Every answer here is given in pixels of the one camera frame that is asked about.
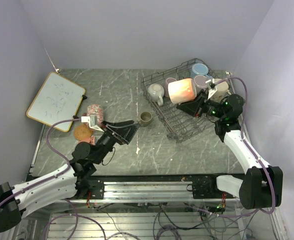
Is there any lavender mug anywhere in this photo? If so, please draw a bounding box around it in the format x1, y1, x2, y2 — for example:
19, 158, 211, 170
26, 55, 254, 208
193, 75, 208, 93

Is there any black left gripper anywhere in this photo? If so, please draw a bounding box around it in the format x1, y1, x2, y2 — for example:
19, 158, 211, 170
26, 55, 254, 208
92, 119, 140, 164

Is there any cream white speckled mug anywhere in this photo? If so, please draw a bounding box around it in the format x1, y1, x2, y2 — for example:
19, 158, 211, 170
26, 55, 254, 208
148, 83, 165, 106

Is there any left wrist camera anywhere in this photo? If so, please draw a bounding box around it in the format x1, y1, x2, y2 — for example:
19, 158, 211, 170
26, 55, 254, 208
81, 113, 103, 132

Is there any small whiteboard wooden frame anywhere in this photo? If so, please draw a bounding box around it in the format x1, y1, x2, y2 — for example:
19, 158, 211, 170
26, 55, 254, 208
26, 72, 86, 126

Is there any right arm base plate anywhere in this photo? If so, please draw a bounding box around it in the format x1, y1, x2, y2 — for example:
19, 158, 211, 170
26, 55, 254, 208
187, 174, 227, 200

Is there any peach pink mug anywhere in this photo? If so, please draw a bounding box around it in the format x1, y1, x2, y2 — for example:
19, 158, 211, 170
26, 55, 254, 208
168, 78, 197, 105

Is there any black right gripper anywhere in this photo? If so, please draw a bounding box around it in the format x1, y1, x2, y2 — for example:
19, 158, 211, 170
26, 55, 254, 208
177, 89, 226, 119

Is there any purple mug dark handle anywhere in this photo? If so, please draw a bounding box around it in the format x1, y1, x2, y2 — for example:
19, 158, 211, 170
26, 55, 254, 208
163, 77, 177, 98

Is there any cork coaster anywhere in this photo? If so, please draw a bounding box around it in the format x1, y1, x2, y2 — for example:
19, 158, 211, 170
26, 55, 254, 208
73, 124, 93, 141

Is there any pink patterned mug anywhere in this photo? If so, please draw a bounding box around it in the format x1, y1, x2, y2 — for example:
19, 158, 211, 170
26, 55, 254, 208
87, 104, 103, 124

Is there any light blue mug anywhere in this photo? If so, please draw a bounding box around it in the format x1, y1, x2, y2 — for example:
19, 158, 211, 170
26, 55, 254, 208
190, 63, 209, 79

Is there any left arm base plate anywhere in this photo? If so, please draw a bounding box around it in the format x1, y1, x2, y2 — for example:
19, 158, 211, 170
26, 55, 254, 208
75, 177, 105, 200

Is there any grey wire dish rack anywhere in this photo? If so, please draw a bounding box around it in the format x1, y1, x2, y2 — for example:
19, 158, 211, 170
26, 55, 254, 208
141, 57, 246, 144

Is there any orange mug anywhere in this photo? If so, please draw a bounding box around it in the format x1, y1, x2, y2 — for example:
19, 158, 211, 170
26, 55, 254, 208
84, 136, 95, 146

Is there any green inside floral mug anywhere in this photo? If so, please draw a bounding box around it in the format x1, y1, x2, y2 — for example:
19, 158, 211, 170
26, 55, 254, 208
211, 78, 229, 102

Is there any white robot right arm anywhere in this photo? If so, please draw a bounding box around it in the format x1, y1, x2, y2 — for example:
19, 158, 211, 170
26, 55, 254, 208
177, 92, 283, 210

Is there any small olive grey cup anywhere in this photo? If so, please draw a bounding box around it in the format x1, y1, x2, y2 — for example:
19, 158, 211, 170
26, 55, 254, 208
138, 111, 153, 127

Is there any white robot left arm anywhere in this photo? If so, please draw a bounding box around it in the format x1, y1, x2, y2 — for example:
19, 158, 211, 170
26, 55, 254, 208
0, 120, 140, 233

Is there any aluminium mounting rail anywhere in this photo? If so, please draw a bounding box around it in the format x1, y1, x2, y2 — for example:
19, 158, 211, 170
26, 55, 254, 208
44, 174, 250, 203

